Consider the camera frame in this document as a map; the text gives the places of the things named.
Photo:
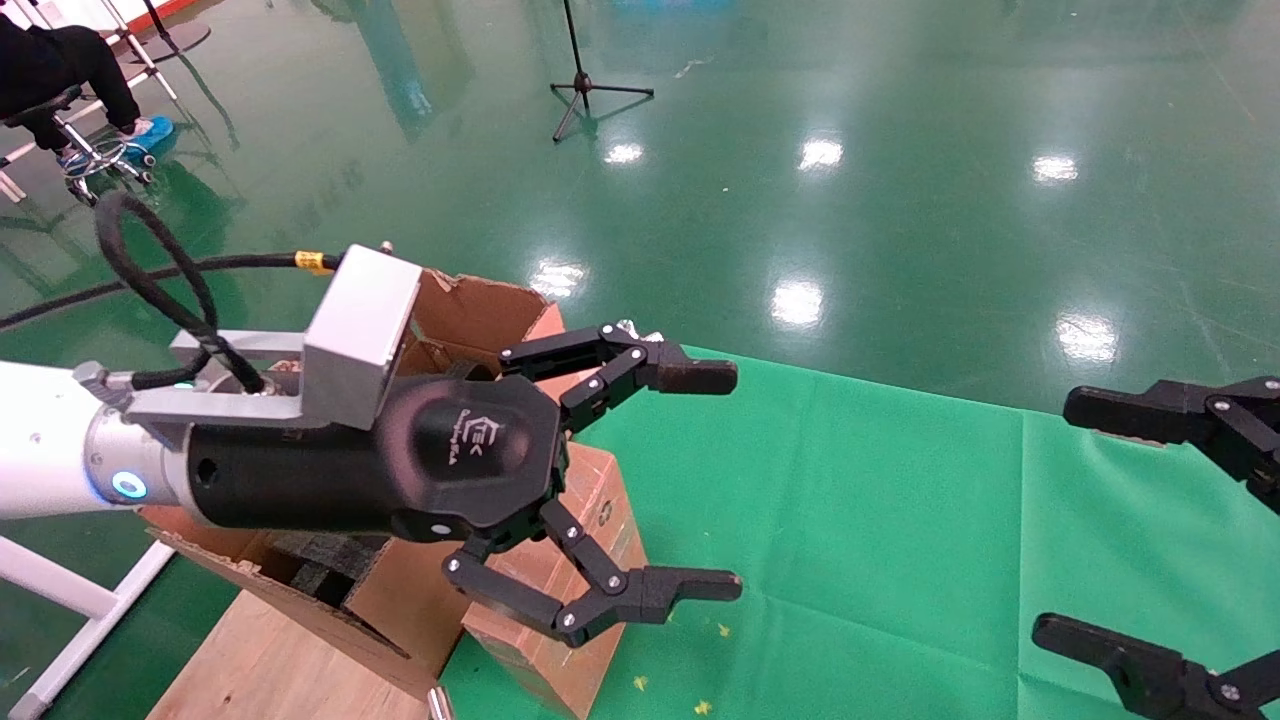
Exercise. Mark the green cloth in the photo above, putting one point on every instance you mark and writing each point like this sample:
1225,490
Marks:
850,500

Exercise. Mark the black round-base stand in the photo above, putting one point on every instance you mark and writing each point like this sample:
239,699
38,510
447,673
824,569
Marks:
175,40

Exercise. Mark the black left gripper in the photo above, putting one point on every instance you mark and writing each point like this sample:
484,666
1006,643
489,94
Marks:
470,460

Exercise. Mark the black foam block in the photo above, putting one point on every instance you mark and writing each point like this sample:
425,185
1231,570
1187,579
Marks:
320,562

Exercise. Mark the black tripod stand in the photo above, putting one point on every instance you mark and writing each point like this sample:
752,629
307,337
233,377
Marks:
583,82

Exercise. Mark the blue shoe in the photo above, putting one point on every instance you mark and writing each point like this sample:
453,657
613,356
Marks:
152,130

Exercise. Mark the white metal frame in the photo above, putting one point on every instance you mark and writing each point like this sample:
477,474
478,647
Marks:
60,590

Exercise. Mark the white tripod legs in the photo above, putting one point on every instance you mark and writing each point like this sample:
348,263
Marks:
148,62

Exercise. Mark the small brown cardboard box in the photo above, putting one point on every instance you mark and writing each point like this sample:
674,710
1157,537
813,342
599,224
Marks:
540,670

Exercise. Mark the large open cardboard carton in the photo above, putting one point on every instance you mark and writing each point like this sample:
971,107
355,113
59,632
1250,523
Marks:
480,310

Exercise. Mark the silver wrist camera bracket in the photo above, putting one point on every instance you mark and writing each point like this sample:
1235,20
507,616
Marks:
360,330

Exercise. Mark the metal wheeled stool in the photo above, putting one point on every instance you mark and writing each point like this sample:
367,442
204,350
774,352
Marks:
90,155

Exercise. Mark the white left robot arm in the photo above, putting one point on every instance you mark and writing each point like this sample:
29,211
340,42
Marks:
40,440

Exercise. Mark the seated person in black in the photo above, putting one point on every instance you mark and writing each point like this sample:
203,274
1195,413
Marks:
60,55

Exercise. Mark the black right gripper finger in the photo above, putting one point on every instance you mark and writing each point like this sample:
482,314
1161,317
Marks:
1150,675
1180,412

